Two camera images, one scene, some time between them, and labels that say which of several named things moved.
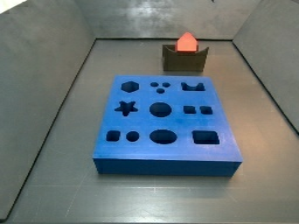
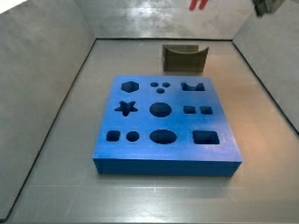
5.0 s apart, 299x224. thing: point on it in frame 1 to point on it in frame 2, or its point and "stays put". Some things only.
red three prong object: x=187 y=44 to x=198 y=3
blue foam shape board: x=165 y=129 stays put
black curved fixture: x=182 y=61 stays put
